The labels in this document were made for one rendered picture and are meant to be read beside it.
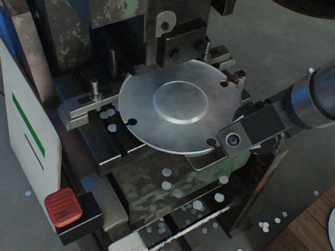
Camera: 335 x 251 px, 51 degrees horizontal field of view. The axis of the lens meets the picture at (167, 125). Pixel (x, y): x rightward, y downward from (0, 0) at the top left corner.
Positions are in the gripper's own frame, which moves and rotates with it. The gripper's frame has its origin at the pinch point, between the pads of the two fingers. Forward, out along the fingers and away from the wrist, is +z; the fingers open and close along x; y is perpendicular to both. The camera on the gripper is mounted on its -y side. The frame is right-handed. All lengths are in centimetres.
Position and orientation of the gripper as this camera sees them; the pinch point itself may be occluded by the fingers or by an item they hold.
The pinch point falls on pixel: (232, 139)
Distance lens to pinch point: 68.3
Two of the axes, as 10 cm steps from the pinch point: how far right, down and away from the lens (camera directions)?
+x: -4.8, -8.7, 0.8
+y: 8.3, -4.2, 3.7
